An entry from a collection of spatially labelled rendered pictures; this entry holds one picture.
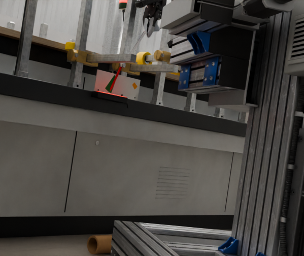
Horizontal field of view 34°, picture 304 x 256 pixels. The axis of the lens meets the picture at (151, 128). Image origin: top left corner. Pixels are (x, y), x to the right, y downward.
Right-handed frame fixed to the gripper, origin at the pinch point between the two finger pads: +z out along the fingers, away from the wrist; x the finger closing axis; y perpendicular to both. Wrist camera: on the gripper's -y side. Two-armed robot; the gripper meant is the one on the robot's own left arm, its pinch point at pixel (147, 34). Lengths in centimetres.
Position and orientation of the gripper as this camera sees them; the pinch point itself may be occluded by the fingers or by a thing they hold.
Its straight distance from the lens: 236.4
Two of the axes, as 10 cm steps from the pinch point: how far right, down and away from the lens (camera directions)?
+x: -6.9, -0.9, 7.2
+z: -1.5, 9.9, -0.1
